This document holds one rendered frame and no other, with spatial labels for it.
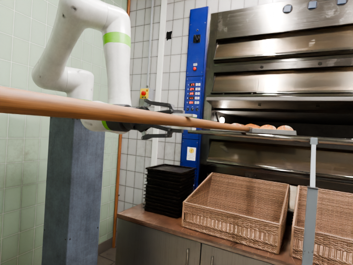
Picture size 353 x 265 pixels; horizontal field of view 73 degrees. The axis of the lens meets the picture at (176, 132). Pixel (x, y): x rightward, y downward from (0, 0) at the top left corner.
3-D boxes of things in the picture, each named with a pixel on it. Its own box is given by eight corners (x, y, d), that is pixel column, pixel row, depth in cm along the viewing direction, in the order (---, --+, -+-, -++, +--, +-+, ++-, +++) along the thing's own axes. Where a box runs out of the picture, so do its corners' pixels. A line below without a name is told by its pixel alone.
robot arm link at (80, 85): (57, 103, 127) (59, 68, 127) (86, 106, 138) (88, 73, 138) (65, 103, 118) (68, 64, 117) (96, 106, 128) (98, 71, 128)
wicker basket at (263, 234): (208, 206, 188) (211, 171, 187) (288, 224, 160) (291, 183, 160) (179, 226, 145) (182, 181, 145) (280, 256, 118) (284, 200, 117)
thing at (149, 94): (144, 100, 219) (144, 89, 219) (153, 100, 214) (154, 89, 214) (138, 99, 212) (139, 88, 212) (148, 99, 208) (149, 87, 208)
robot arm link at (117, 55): (96, 47, 99) (118, 39, 94) (115, 57, 109) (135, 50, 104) (100, 134, 94) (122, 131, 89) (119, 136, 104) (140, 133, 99)
